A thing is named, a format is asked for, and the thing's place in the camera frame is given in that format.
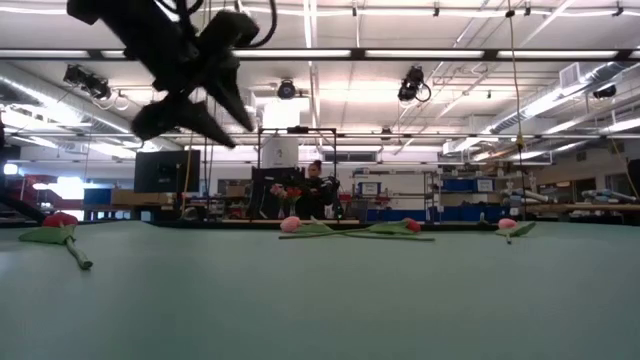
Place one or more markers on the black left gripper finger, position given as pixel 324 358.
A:
pixel 230 95
pixel 175 117

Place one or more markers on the pink artificial tulip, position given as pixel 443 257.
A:
pixel 290 224
pixel 507 223

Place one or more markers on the bright red artificial tulip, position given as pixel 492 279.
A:
pixel 60 220
pixel 412 226

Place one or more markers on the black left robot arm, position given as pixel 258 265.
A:
pixel 100 10

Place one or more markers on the black monitor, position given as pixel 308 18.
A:
pixel 166 171
pixel 270 177

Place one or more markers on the cardboard box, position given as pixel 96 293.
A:
pixel 142 197

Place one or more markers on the blue box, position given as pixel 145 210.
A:
pixel 97 196

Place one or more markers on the pink and red bouquet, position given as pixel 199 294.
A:
pixel 292 192

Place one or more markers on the person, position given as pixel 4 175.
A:
pixel 315 192

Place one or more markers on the red rack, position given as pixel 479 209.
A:
pixel 30 185

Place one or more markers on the blue-framed sign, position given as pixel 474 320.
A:
pixel 369 188

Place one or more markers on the green table mat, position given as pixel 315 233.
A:
pixel 320 300

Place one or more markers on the blue cabinet row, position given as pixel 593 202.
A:
pixel 435 214

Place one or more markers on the blue storage bin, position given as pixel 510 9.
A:
pixel 457 185

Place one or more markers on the wooden workbench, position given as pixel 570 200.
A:
pixel 580 207

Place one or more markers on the small black hanging device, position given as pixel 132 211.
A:
pixel 605 91

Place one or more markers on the grey tube bundle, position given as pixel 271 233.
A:
pixel 607 195

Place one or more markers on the round black camera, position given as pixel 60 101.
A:
pixel 286 90

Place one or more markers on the black metal frame stand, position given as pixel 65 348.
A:
pixel 297 129

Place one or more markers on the silver ventilation duct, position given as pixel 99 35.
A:
pixel 540 107
pixel 45 92

